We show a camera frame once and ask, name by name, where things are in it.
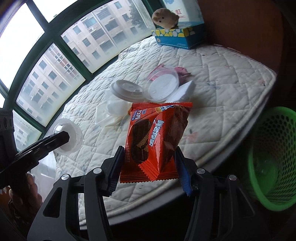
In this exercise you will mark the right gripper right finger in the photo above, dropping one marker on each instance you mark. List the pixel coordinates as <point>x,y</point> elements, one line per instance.
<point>221,211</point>

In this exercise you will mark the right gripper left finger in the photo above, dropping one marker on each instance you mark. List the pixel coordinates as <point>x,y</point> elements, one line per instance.
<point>58,217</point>

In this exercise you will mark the clear pudding cup with label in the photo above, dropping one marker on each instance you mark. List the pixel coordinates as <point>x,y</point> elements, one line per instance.
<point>73,136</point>

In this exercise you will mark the orange wafer snack bag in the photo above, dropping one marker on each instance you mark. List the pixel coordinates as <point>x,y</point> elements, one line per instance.
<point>154,132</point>

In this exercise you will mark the clear rectangular plastic box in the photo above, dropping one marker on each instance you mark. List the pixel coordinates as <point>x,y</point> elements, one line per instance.
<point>111,109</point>

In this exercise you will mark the green plastic trash basket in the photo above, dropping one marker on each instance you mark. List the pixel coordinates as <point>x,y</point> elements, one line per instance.
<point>270,175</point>

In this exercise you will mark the person's left hand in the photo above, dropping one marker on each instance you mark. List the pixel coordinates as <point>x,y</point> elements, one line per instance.
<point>21,206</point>

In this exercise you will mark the white quilted mattress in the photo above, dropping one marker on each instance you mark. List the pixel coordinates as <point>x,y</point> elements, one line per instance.
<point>230,91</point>

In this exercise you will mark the clear round plastic container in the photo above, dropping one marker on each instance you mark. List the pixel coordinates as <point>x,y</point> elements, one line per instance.
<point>161,83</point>

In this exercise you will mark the pink plastic wrapper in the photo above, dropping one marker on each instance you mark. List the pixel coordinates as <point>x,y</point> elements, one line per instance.
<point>182,72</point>

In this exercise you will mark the blue yellow tissue box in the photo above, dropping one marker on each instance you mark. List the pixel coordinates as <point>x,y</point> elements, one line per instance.
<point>186,35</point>

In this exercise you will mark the brown wooden cabinet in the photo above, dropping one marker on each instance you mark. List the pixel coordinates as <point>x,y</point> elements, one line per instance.
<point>262,30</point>

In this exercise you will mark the beige plush toy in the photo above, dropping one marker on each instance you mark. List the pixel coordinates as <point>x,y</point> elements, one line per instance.
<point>165,18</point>

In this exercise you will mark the green window frame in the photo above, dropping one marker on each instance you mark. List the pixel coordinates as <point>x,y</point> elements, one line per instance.
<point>50,49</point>

